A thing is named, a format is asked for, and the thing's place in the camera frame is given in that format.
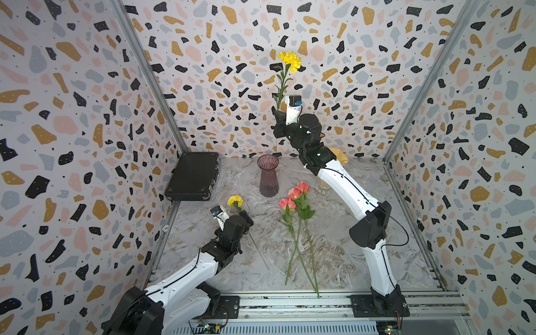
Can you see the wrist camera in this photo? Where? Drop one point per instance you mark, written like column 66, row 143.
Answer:
column 294, row 108
column 220, row 215

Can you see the aluminium left corner post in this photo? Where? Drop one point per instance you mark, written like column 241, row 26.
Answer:
column 119, row 11

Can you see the aluminium right corner post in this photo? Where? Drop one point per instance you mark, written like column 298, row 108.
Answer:
column 466, row 13

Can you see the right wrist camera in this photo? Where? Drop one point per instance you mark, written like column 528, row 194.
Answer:
column 294, row 108

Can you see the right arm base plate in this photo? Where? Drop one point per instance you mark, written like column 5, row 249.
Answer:
column 376, row 305

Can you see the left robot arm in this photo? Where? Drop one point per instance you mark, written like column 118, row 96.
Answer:
column 186, row 294

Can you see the purple ribbed glass vase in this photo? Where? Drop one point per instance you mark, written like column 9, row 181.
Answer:
column 269, row 183

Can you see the aluminium corner post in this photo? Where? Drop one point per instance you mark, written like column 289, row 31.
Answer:
column 466, row 13
column 119, row 11

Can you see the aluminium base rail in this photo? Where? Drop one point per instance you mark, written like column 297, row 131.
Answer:
column 301, row 312

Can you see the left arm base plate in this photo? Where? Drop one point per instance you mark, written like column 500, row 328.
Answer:
column 223, row 307

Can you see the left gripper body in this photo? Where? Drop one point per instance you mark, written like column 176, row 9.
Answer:
column 248, row 222

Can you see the green circuit board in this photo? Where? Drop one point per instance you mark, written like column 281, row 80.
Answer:
column 202, row 327

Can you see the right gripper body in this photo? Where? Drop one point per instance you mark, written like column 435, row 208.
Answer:
column 293, row 135

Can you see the yellow fluted glass vase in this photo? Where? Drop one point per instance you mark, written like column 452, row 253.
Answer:
column 324, row 187

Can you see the yellow carnation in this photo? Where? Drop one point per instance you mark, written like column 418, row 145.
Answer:
column 290, row 63
column 237, row 202

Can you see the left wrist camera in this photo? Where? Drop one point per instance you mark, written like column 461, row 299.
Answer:
column 220, row 215

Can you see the pink rose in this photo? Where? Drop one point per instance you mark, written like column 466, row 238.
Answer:
column 303, row 255
column 305, row 213
column 288, row 206

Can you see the black briefcase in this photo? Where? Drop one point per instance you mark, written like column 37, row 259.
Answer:
column 194, row 178

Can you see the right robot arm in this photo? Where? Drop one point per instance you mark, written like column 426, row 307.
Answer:
column 370, row 231

